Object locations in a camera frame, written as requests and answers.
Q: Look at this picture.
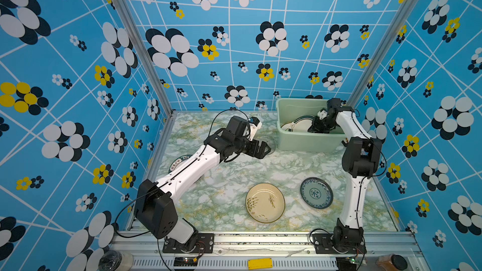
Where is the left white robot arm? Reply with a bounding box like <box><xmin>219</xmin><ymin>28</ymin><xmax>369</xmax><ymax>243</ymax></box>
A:
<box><xmin>133</xmin><ymin>116</ymin><xmax>271</xmax><ymax>251</ymax></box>

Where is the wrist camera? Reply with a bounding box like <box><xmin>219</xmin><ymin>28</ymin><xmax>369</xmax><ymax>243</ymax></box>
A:
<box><xmin>249</xmin><ymin>117</ymin><xmax>262</xmax><ymax>141</ymax></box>
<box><xmin>317</xmin><ymin>109</ymin><xmax>328</xmax><ymax>120</ymax></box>

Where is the green rimmed white plate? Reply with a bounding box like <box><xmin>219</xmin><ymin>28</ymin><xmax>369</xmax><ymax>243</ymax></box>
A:
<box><xmin>291</xmin><ymin>115</ymin><xmax>315</xmax><ymax>132</ymax></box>

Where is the clear glass lid jar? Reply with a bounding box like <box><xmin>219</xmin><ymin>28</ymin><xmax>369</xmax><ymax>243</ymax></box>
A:
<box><xmin>98</xmin><ymin>250</ymin><xmax>134</xmax><ymax>271</ymax></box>

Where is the blue patterned plate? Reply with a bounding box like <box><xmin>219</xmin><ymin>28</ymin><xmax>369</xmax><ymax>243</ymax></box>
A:
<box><xmin>300</xmin><ymin>177</ymin><xmax>334</xmax><ymax>209</ymax></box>

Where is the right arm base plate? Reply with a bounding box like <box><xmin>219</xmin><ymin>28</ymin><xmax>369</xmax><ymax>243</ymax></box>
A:
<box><xmin>309</xmin><ymin>233</ymin><xmax>367</xmax><ymax>256</ymax></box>

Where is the light green plastic bin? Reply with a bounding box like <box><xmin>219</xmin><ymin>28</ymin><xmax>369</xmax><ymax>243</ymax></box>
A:
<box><xmin>276</xmin><ymin>98</ymin><xmax>346</xmax><ymax>153</ymax></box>

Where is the aluminium front rail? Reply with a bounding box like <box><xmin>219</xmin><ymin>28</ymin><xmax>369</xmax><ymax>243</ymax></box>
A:
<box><xmin>111</xmin><ymin>232</ymin><xmax>429</xmax><ymax>270</ymax></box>

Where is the white black rimmed plate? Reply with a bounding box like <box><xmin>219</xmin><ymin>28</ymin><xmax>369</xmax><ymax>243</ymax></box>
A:
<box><xmin>281</xmin><ymin>122</ymin><xmax>296</xmax><ymax>132</ymax></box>

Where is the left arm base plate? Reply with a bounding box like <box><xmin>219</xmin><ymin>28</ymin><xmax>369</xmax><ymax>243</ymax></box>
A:
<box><xmin>162</xmin><ymin>233</ymin><xmax>215</xmax><ymax>254</ymax></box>

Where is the beige bamboo pattern plate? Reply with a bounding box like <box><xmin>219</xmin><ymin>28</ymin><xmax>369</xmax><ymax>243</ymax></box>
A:
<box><xmin>246</xmin><ymin>183</ymin><xmax>286</xmax><ymax>224</ymax></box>

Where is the greenish clear glass plate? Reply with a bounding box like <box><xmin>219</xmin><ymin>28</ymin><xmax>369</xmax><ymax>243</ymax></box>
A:
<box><xmin>258</xmin><ymin>136</ymin><xmax>276</xmax><ymax>156</ymax></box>

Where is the brown jar black lid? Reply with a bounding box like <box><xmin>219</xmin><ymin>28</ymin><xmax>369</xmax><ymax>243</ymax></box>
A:
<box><xmin>376</xmin><ymin>254</ymin><xmax>408</xmax><ymax>271</ymax></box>

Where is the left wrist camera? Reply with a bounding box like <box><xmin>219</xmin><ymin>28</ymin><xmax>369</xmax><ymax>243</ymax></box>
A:
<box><xmin>249</xmin><ymin>117</ymin><xmax>262</xmax><ymax>141</ymax></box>

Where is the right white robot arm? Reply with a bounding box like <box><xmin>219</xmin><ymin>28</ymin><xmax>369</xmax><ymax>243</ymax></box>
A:
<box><xmin>308</xmin><ymin>98</ymin><xmax>382</xmax><ymax>252</ymax></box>

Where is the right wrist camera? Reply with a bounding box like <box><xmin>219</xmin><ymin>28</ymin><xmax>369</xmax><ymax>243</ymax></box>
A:
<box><xmin>317</xmin><ymin>109</ymin><xmax>328</xmax><ymax>120</ymax></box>

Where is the yellow tag on rail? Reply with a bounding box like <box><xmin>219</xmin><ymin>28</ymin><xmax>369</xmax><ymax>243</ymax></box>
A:
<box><xmin>248</xmin><ymin>258</ymin><xmax>273</xmax><ymax>270</ymax></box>

